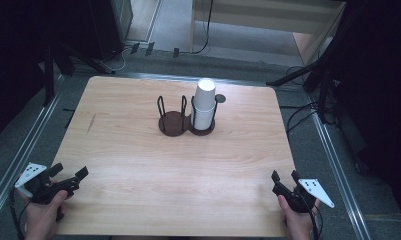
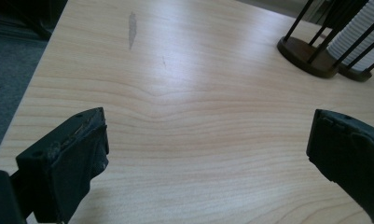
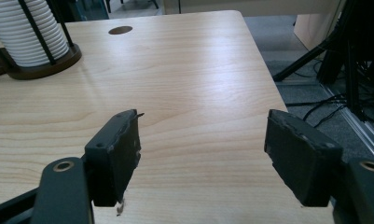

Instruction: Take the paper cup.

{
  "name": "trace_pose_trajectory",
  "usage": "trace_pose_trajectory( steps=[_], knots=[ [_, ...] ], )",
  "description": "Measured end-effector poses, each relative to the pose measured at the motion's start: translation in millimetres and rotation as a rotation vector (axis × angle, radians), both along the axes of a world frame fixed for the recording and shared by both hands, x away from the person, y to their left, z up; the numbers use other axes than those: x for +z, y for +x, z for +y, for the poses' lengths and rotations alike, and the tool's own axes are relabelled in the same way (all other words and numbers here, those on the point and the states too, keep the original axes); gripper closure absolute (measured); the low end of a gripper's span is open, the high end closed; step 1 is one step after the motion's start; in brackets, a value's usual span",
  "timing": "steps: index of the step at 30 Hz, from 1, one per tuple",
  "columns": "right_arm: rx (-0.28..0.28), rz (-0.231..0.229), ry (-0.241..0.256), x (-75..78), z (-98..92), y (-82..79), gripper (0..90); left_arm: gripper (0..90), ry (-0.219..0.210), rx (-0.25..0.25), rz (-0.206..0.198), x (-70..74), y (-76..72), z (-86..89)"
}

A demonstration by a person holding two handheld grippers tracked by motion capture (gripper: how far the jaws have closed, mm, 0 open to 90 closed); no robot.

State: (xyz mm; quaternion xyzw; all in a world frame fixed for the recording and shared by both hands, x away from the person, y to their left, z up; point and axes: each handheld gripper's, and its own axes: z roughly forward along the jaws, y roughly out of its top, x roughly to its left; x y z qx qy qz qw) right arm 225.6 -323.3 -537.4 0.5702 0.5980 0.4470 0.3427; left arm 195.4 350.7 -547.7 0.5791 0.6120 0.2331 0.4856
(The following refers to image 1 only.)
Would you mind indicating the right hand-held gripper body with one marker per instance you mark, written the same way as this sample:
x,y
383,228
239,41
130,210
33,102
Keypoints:
x,y
301,200

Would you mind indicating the person's left hand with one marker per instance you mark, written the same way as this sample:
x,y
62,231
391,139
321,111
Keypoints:
x,y
43,220

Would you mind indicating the light wooden desk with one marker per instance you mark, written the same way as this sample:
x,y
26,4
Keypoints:
x,y
254,20

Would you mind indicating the dark round disc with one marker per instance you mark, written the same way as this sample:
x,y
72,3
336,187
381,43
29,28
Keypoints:
x,y
220,98

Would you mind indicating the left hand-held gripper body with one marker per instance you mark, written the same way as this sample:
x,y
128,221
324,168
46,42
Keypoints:
x,y
38,186

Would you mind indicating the stack of white paper cups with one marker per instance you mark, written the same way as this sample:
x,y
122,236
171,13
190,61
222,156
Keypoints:
x,y
204,106

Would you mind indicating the black cabinet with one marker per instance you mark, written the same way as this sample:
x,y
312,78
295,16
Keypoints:
x,y
111,26

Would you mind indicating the black metal stand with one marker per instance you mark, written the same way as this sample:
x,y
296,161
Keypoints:
x,y
321,76
49,73

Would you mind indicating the aluminium floor rail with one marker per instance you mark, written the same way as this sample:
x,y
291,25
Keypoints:
x,y
24,150
338,173

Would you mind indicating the person's right hand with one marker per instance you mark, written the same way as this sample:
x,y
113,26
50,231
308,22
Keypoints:
x,y
299,225

